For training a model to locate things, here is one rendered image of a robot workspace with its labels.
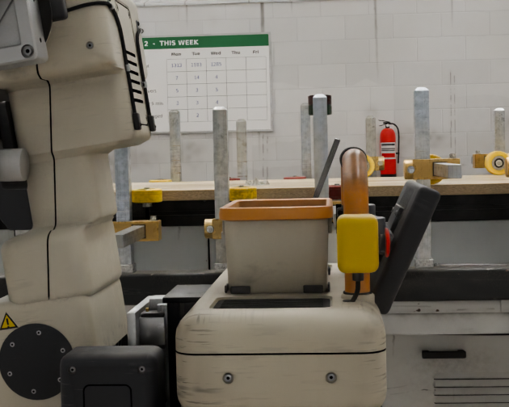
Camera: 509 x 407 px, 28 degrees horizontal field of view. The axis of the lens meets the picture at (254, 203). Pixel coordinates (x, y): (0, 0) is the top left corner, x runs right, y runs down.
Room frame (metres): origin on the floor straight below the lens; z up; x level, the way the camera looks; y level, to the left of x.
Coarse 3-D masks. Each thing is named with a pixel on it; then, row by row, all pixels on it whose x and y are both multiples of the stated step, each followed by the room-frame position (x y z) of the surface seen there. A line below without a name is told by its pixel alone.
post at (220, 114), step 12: (216, 108) 2.53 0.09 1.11; (216, 120) 2.53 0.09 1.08; (216, 132) 2.53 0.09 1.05; (216, 144) 2.53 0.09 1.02; (228, 144) 2.56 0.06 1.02; (216, 156) 2.53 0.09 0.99; (228, 156) 2.55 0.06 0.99; (216, 168) 2.53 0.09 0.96; (228, 168) 2.54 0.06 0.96; (216, 180) 2.53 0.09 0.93; (228, 180) 2.53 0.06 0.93; (216, 192) 2.53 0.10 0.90; (228, 192) 2.53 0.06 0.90; (216, 204) 2.53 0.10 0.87; (216, 216) 2.53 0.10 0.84; (216, 240) 2.53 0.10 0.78; (216, 252) 2.53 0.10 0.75
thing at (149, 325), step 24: (144, 312) 1.40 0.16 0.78; (144, 336) 1.39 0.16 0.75; (72, 360) 1.25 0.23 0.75; (96, 360) 1.25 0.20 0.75; (120, 360) 1.25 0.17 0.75; (144, 360) 1.25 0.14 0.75; (72, 384) 1.25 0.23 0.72; (96, 384) 1.25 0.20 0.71; (120, 384) 1.25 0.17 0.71; (144, 384) 1.24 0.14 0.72
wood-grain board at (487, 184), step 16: (464, 176) 3.31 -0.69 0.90; (480, 176) 3.27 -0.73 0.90; (496, 176) 3.23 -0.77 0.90; (176, 192) 2.71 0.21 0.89; (192, 192) 2.70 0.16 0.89; (208, 192) 2.70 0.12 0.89; (272, 192) 2.69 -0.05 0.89; (288, 192) 2.69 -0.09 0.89; (304, 192) 2.68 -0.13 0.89; (368, 192) 2.67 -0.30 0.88; (384, 192) 2.67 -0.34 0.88; (400, 192) 2.67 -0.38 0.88; (448, 192) 2.66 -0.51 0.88; (464, 192) 2.66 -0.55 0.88; (480, 192) 2.65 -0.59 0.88; (496, 192) 2.65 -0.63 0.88
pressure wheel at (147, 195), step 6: (132, 192) 2.66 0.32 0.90; (138, 192) 2.64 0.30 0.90; (144, 192) 2.63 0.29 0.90; (150, 192) 2.63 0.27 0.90; (156, 192) 2.64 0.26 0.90; (132, 198) 2.66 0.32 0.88; (138, 198) 2.64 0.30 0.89; (144, 198) 2.63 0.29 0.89; (150, 198) 2.63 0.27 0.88; (156, 198) 2.64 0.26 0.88; (144, 204) 2.66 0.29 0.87; (150, 204) 2.66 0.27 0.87
